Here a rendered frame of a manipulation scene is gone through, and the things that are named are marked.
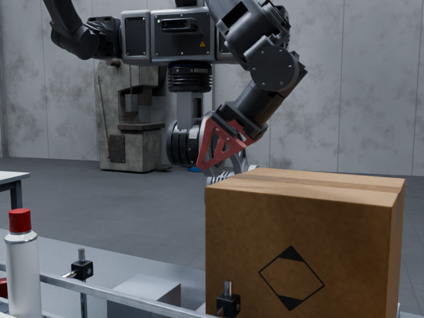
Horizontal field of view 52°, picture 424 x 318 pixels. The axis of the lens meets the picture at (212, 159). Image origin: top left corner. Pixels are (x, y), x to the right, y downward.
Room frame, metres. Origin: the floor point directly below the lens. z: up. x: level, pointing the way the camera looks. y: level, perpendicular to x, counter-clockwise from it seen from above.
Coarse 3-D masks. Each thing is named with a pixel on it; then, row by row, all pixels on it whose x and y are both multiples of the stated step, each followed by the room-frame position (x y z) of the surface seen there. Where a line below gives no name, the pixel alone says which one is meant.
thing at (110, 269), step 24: (0, 240) 1.31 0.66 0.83; (48, 240) 1.31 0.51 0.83; (48, 264) 1.11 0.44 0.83; (96, 264) 1.11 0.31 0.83; (120, 264) 1.11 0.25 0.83; (144, 264) 1.11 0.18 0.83; (168, 264) 1.11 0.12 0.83; (48, 288) 0.96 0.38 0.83; (192, 288) 0.96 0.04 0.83; (72, 312) 0.85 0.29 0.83; (96, 312) 0.85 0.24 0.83
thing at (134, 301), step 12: (0, 264) 0.78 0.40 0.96; (48, 276) 0.72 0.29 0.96; (60, 276) 0.72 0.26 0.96; (72, 288) 0.70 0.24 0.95; (84, 288) 0.68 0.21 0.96; (96, 288) 0.67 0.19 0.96; (108, 288) 0.67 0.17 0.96; (120, 300) 0.65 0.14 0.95; (132, 300) 0.64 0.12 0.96; (144, 300) 0.63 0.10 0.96; (156, 312) 0.61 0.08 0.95; (168, 312) 0.61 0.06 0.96; (180, 312) 0.60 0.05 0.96; (192, 312) 0.59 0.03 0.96
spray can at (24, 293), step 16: (16, 224) 0.68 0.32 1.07; (16, 240) 0.68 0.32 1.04; (32, 240) 0.69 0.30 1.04; (16, 256) 0.68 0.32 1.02; (32, 256) 0.69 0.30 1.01; (16, 272) 0.68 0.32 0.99; (32, 272) 0.69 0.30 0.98; (16, 288) 0.68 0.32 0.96; (32, 288) 0.69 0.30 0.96; (16, 304) 0.68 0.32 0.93; (32, 304) 0.69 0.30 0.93
